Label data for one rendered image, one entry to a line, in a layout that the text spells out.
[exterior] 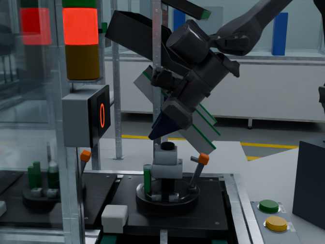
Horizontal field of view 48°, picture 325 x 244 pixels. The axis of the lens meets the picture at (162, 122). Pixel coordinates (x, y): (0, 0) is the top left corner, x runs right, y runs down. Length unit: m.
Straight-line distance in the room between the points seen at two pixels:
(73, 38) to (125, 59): 4.44
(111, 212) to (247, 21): 0.44
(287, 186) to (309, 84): 3.69
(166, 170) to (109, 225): 0.16
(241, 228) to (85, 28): 0.46
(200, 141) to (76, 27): 0.55
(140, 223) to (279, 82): 4.17
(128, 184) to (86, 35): 0.45
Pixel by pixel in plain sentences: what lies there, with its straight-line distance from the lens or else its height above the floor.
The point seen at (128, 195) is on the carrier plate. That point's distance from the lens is 0.83.
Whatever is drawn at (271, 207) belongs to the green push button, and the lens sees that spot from 0.81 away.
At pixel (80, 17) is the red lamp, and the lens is 0.54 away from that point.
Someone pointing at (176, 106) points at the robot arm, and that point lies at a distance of 0.65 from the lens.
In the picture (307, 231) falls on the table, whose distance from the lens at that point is 0.97.
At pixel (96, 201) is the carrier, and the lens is 0.81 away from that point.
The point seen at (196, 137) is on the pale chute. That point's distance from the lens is 0.98.
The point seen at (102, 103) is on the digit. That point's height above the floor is 1.22.
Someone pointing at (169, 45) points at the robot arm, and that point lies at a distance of 0.69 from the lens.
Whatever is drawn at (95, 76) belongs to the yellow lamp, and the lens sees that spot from 0.55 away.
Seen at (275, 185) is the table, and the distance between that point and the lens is 1.19.
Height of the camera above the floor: 1.34
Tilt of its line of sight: 15 degrees down
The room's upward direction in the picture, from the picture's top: straight up
